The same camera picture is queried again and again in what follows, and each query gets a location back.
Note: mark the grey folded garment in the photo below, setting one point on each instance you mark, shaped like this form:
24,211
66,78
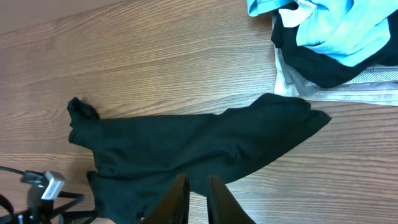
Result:
372,76

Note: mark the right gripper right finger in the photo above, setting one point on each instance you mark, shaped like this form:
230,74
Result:
222,207

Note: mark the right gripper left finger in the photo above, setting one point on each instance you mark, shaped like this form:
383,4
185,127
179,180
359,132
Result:
174,206

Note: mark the black t-shirt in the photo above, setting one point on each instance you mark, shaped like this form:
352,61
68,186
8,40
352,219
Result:
138,158

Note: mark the light blue t-shirt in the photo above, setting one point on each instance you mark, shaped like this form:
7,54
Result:
348,31

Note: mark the beige folded garment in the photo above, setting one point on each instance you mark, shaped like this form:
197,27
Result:
329,73

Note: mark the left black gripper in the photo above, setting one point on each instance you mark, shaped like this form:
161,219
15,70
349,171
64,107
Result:
42,211

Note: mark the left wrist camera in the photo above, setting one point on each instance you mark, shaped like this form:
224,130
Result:
46,186

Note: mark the black folded garment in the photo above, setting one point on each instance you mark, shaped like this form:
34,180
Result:
331,42

